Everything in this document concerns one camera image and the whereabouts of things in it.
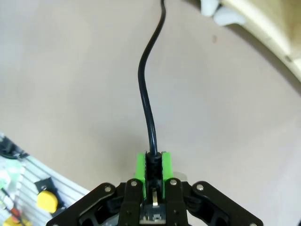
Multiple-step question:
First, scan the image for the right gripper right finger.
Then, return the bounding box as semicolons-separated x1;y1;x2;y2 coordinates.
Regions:
161;152;263;226

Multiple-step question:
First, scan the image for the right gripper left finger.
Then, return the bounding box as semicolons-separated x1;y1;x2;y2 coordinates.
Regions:
46;152;148;226

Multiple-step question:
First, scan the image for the black power cable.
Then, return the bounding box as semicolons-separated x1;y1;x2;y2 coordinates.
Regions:
137;0;167;223

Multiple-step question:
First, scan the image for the black button box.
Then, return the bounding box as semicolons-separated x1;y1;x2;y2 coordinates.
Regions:
34;177;63;214

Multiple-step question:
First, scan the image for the long wooden shelf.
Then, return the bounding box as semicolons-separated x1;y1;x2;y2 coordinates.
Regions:
185;0;301;83

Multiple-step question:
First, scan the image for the white plastic shelf foot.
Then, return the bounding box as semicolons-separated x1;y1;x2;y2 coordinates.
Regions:
213;6;247;27

